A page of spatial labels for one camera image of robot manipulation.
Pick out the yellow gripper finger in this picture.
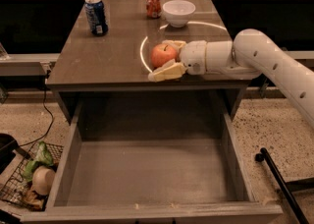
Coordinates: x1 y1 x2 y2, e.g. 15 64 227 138
163 40 186 53
148 60 186 83

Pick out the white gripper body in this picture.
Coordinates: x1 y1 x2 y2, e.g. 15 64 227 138
180 40 207 75

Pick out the red apple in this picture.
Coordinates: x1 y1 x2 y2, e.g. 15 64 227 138
150 43 178 68

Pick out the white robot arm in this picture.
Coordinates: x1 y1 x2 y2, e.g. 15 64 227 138
148 28 314 127

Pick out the grey cabinet with top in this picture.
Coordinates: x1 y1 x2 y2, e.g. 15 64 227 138
48 0 249 129

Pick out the open grey top drawer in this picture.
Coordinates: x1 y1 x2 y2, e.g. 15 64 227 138
23 90 282 224

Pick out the white bowl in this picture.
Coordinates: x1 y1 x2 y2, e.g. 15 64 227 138
163 0 196 28

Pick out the orange soda can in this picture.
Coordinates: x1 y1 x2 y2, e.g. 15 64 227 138
145 0 161 19

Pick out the blue soda can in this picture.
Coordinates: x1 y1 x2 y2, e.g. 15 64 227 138
84 0 108 35

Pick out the black metal rod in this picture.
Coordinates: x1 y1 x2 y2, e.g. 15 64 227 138
255 147 314 224

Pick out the green chip bag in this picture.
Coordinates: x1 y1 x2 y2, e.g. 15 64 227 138
23 141 54 182

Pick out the beige cup in basket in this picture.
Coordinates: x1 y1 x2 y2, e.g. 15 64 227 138
32 166 55 196

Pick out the black object at left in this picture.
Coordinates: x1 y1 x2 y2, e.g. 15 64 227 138
0 134 19 174

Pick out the black power cable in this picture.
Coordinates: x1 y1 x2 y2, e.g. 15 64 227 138
18 70 55 148

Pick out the black wire basket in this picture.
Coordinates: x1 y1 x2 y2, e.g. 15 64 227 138
0 141 65 212

